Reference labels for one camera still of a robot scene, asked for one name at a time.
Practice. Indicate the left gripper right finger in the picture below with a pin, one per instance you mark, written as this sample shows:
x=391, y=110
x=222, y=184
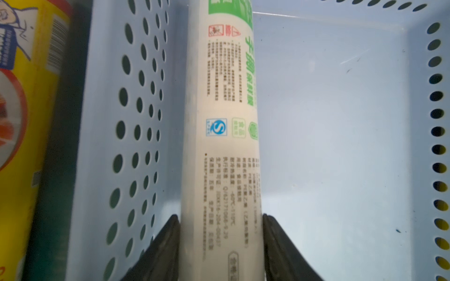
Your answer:
x=282, y=260

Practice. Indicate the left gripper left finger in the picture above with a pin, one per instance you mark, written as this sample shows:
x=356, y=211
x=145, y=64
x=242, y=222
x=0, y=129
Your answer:
x=160, y=262

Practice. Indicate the light blue plastic basket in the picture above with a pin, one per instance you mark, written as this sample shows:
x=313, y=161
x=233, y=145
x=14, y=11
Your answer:
x=354, y=128

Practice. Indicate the green table mat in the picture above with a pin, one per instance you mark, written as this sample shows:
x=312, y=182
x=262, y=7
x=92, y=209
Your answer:
x=47, y=254

